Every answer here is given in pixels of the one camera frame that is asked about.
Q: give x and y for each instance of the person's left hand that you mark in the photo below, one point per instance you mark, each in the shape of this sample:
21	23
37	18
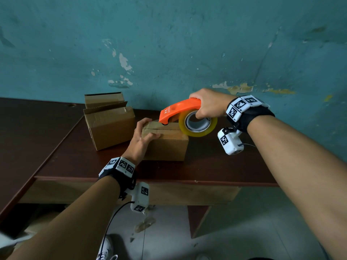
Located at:
138	148

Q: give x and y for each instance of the person's right hand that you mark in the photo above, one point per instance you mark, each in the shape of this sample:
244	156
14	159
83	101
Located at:
214	104

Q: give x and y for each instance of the small brown cardboard box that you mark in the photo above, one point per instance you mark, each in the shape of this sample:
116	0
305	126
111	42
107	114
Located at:
168	146

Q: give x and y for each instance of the large brown cardboard box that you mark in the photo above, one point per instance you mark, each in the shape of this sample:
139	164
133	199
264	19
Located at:
111	129

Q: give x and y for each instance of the orange tape dispenser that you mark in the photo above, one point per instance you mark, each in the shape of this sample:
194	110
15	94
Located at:
179	108

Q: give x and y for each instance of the yellowish clear tape roll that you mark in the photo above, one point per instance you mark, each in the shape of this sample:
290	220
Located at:
187	131

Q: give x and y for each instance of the person's right forearm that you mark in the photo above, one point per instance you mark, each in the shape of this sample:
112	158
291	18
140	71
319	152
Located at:
303	181

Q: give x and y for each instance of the dark brown wooden table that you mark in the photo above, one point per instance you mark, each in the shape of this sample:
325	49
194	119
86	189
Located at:
176	193

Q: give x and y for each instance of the crumpled clear plastic scrap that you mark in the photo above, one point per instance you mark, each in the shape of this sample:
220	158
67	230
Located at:
143	224

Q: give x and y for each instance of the white left shoe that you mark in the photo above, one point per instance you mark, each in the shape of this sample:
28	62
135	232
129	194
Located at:
105	247

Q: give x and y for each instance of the dark brown wooden desk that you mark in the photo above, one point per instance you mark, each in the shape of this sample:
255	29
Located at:
29	138

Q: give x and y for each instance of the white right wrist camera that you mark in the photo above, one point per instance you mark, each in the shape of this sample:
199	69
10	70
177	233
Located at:
230	144

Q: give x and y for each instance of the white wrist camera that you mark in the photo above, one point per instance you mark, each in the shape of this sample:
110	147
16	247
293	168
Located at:
230	144
139	199

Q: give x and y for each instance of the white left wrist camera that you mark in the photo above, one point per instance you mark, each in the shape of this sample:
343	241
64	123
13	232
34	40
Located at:
139	199

